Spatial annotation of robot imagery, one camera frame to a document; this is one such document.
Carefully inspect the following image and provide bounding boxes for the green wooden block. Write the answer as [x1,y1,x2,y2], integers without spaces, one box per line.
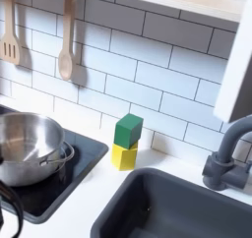
[113,113,145,150]

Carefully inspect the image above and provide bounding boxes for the yellow wooden block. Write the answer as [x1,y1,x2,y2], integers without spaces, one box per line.
[110,142,139,172]

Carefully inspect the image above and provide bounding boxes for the black stove top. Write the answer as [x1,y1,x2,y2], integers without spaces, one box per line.
[0,104,109,225]

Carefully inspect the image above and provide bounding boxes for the wooden spoon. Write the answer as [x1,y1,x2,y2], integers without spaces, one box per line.
[57,0,80,82]

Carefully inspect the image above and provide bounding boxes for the dark grey tap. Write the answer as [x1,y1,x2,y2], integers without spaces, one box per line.
[201,114,252,192]

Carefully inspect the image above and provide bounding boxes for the dark grey sink basin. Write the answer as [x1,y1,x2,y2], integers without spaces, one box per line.
[90,167,252,238]

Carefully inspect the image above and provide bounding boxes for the wooden microwave cabinet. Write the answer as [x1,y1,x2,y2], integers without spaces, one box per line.
[116,0,248,24]

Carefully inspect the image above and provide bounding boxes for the wooden slotted spatula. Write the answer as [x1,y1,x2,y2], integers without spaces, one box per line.
[0,0,22,66]

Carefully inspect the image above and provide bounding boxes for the steel pot with handles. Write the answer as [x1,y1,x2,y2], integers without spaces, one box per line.
[0,111,76,188]

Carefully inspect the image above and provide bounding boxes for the thin black cable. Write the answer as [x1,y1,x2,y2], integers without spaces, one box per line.
[0,180,25,238]

